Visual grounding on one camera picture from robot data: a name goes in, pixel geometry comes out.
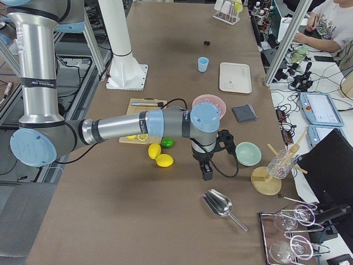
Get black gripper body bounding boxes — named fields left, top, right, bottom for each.
left=191, top=140, right=213, bottom=168

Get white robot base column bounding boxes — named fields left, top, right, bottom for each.
left=99, top=0, right=148, bottom=91

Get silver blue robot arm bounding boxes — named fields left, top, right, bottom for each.
left=6, top=1, right=221, bottom=181

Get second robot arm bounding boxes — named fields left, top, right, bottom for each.
left=1, top=18, right=17, bottom=46

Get steel ice scoop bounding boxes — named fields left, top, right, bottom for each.
left=203, top=189, right=248, bottom=232

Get wooden cup tree stand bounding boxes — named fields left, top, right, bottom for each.
left=251, top=131, right=308, bottom=195

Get pink bowl of ice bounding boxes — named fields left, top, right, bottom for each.
left=192, top=94, right=227, bottom=119

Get light blue plastic cup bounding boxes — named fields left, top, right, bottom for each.
left=197, top=57, right=209, bottom=72

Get pink upturned cup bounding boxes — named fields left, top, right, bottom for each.
left=221, top=1, right=232, bottom=15

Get pale mint upturned cup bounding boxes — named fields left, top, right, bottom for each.
left=214, top=0, right=223, bottom=12

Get yellow green upturned cup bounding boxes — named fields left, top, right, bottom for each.
left=234, top=0, right=243, bottom=14

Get green lime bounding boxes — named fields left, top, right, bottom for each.
left=161, top=137, right=174, bottom=149

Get yellow lemon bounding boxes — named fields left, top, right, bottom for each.
left=155, top=153, right=174, bottom=167
left=148, top=143, right=162, bottom=160

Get mint green bowl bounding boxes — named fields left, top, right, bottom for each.
left=236, top=142, right=262, bottom=166

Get wooden cutting board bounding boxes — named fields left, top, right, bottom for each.
left=119, top=98, right=167, bottom=145

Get grey folded cloth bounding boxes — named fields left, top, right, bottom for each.
left=232, top=104, right=258, bottom=123

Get steel muddler black tip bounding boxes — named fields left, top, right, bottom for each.
left=130, top=102, right=164, bottom=107

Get clear textured glass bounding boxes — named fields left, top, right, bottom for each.
left=268, top=150, right=298, bottom=179

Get long bar spoon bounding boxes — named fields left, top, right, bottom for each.
left=277, top=194, right=318, bottom=206

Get cream rabbit serving tray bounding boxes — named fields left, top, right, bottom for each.
left=219, top=62, right=252, bottom=94

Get upper wine glass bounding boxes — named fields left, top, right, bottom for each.
left=274, top=204, right=315, bottom=232

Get wine glass holder rack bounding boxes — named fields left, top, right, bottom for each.
left=259, top=204, right=330, bottom=264

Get blue teach pendant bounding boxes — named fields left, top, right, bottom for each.
left=299, top=92, right=344, bottom=127
left=307, top=124, right=346, bottom=149

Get lower wine glass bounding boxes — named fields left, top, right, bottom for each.
left=269, top=235, right=313, bottom=264

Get black monitor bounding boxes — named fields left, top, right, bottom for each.
left=297, top=128, right=353, bottom=221

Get person in white shirt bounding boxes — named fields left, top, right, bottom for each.
left=293, top=1, right=352, bottom=54

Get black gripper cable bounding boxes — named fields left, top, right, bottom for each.
left=164, top=98, right=239, bottom=178

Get white wire cup rack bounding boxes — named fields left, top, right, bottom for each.
left=213, top=6, right=240, bottom=25

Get aluminium frame post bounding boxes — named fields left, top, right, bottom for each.
left=263, top=0, right=312, bottom=87

